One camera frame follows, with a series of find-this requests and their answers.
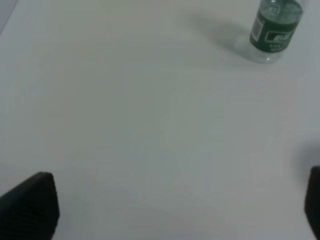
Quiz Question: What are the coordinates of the clear bottle with green label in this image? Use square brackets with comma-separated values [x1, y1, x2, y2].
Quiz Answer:
[249, 0, 308, 64]

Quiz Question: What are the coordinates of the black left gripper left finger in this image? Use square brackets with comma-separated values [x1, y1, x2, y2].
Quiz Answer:
[0, 172, 60, 240]

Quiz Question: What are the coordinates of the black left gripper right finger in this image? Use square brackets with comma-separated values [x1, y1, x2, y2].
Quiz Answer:
[304, 166, 320, 240]

